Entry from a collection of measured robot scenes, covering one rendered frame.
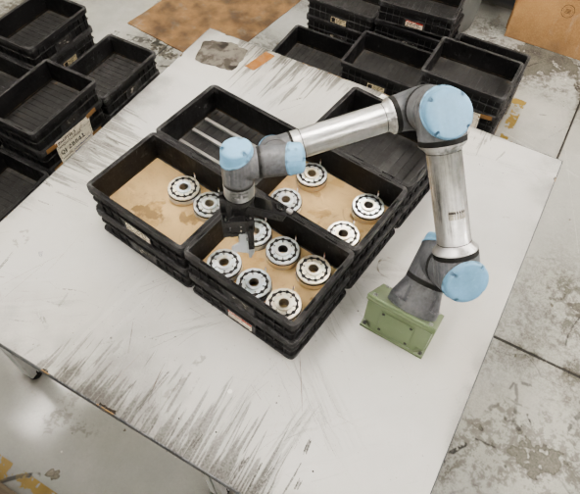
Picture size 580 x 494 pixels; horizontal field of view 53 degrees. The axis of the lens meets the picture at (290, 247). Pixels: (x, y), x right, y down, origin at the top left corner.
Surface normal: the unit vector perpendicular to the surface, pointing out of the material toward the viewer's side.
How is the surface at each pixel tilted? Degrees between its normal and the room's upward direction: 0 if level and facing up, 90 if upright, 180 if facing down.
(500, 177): 0
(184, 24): 0
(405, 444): 0
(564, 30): 73
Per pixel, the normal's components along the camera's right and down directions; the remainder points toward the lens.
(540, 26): -0.45, 0.51
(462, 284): 0.17, 0.42
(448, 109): 0.12, 0.18
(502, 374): 0.02, -0.57
